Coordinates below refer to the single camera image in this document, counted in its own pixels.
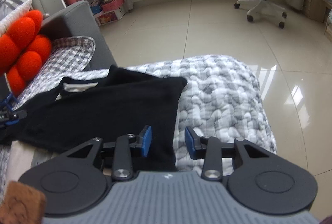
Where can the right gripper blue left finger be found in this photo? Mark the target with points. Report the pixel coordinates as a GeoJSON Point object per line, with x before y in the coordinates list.
{"type": "Point", "coordinates": [144, 140]}

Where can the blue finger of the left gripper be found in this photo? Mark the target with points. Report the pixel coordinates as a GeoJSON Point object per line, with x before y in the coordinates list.
{"type": "Point", "coordinates": [11, 117]}

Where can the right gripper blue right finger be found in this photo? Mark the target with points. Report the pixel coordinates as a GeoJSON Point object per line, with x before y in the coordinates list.
{"type": "Point", "coordinates": [193, 143]}

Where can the cream black raglan sweatshirt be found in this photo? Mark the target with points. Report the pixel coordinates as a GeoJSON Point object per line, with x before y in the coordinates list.
{"type": "Point", "coordinates": [123, 102]}

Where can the blue stool phone stand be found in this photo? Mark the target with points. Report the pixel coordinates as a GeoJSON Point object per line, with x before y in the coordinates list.
{"type": "Point", "coordinates": [8, 102]}

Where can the grey checked quilted bedcover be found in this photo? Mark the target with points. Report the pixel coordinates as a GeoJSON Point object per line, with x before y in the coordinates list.
{"type": "Point", "coordinates": [222, 97]}

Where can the red flower plush cushion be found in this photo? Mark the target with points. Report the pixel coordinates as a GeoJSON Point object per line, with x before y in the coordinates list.
{"type": "Point", "coordinates": [24, 50]}

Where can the brown furry patch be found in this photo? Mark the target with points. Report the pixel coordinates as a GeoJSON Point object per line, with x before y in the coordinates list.
{"type": "Point", "coordinates": [22, 204]}

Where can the grey white pillow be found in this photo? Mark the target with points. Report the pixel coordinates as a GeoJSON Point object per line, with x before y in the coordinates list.
{"type": "Point", "coordinates": [17, 13]}

